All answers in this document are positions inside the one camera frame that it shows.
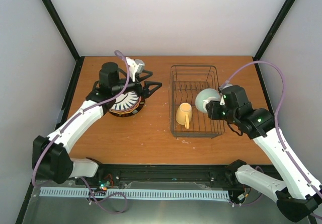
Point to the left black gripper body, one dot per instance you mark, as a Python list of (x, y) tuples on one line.
[(139, 91)]

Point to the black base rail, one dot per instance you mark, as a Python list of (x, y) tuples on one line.
[(213, 176)]

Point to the white blue striped plate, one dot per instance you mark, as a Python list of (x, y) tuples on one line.
[(125, 101)]

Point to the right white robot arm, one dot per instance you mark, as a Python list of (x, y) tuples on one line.
[(298, 193)]

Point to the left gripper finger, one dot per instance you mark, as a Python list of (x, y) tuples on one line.
[(150, 87), (145, 74)]

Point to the pale green ceramic bowl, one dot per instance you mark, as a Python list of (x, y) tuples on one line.
[(204, 97)]

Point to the dark striped bottom plate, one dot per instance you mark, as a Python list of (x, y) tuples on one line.
[(131, 111)]

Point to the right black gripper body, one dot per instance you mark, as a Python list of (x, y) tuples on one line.
[(216, 115)]

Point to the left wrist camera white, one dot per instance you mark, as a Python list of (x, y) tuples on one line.
[(136, 66)]

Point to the yellow ceramic mug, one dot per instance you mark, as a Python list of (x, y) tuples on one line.
[(184, 115)]

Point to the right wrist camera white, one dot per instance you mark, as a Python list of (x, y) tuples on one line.
[(224, 86)]

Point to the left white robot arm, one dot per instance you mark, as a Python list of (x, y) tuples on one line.
[(50, 156)]

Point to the light blue cable duct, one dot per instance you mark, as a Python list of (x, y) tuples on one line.
[(137, 194)]

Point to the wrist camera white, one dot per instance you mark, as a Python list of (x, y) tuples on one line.
[(224, 86), (136, 66)]

